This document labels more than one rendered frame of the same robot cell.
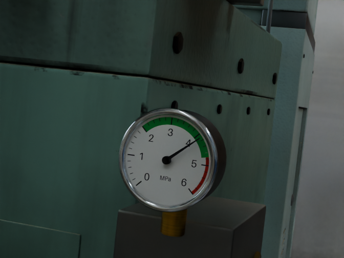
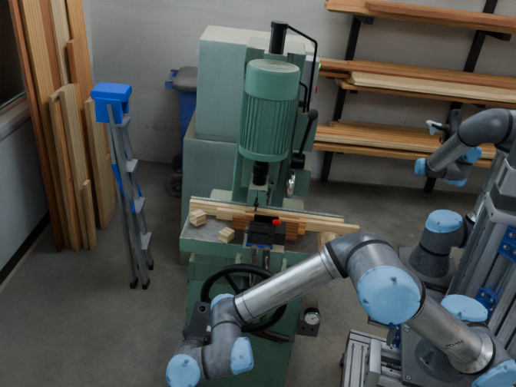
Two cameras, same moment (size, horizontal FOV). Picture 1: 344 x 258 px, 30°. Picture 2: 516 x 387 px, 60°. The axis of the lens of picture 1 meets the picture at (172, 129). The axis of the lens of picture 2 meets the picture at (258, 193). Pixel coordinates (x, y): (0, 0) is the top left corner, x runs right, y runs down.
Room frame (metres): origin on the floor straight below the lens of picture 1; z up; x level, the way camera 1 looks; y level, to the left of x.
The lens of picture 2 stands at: (-0.72, 0.62, 1.83)
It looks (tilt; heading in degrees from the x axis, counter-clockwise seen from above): 29 degrees down; 342
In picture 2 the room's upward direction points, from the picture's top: 7 degrees clockwise
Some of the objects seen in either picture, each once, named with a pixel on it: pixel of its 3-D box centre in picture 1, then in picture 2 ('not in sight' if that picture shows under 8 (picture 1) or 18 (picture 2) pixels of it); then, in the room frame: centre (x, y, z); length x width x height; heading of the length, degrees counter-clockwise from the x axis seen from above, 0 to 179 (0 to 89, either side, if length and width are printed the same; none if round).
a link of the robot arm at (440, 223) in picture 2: not in sight; (442, 229); (0.45, -0.49, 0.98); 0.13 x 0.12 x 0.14; 75
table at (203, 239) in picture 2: not in sight; (262, 246); (0.57, 0.17, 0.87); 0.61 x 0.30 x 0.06; 72
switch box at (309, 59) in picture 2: not in sight; (308, 78); (0.94, -0.05, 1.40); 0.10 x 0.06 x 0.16; 162
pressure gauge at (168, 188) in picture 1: (173, 173); (311, 316); (0.40, 0.00, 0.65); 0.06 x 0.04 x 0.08; 72
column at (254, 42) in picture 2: not in sight; (265, 133); (0.96, 0.09, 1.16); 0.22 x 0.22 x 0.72; 72
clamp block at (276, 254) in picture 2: not in sight; (262, 249); (0.48, 0.20, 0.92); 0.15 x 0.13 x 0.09; 72
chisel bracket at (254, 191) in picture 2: not in sight; (258, 191); (0.70, 0.17, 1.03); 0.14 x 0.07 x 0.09; 162
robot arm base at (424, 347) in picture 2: not in sight; (444, 349); (0.02, -0.24, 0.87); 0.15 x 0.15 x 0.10
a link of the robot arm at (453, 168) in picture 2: not in sight; (455, 171); (0.68, -0.66, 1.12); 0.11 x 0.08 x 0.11; 75
